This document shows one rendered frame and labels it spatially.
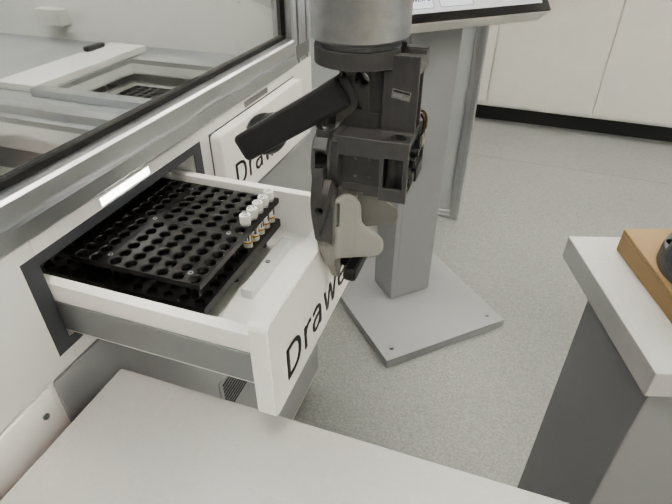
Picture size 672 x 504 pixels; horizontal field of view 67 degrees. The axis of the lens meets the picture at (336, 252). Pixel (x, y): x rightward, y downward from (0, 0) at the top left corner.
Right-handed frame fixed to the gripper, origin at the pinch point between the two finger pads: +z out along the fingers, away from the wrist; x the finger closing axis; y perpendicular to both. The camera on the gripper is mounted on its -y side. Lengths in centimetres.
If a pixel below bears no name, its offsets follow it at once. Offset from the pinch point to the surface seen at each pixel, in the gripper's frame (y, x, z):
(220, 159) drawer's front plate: -22.9, 17.0, 0.7
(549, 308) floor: 40, 113, 91
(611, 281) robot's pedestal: 31.4, 25.0, 14.5
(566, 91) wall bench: 44, 291, 66
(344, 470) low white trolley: 5.5, -13.7, 14.4
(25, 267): -24.2, -14.2, -2.3
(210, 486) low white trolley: -5.4, -19.1, 14.3
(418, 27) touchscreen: -9, 85, -5
